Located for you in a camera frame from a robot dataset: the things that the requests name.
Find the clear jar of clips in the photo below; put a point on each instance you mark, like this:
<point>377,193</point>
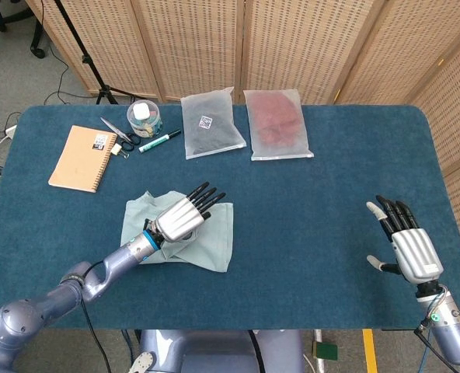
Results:
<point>154,122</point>

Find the black office chair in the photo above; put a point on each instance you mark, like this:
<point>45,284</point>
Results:
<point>37,39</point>

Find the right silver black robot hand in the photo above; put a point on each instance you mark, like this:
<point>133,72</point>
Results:
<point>418,252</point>

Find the green block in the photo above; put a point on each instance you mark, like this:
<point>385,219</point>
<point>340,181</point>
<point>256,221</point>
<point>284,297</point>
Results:
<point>325,351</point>

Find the kraft spiral notebook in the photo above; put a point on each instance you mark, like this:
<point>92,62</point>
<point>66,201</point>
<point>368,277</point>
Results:
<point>78,159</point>

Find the white power strip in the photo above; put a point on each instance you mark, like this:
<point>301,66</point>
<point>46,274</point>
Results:
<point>11,131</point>

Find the frosted bag with red garment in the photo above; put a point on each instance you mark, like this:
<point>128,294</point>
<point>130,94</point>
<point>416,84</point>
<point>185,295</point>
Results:
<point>276,124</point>

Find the wicker folding screen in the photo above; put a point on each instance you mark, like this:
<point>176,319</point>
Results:
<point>199,46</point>

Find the dark teal carpeted table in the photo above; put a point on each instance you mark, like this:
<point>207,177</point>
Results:
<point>292,252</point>

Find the white table leg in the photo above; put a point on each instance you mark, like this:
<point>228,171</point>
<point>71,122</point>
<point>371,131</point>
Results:
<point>320,367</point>

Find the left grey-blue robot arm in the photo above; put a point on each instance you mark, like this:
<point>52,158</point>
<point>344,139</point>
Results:
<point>109,264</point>

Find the green white marker pen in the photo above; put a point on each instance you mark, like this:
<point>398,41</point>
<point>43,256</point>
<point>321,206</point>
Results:
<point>152,144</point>

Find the black tripod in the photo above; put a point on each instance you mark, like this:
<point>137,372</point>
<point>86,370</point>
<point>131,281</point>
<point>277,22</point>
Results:
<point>83,50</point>

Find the white earbuds case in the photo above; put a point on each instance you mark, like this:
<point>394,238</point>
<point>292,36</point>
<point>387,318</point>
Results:
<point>141,112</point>

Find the grey-blue robot torso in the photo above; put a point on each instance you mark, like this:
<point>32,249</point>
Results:
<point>206,353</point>

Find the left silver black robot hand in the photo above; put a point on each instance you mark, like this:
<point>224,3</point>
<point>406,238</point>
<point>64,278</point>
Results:
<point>177,219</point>

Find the frosted bag with dark garment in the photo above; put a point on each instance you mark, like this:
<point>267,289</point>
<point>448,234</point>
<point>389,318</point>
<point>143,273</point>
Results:
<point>210,136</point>

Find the light green t-shirt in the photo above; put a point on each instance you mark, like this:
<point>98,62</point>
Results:
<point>214,241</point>

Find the gold binder clip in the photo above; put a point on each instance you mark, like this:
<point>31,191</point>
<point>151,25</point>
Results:
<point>116,148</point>

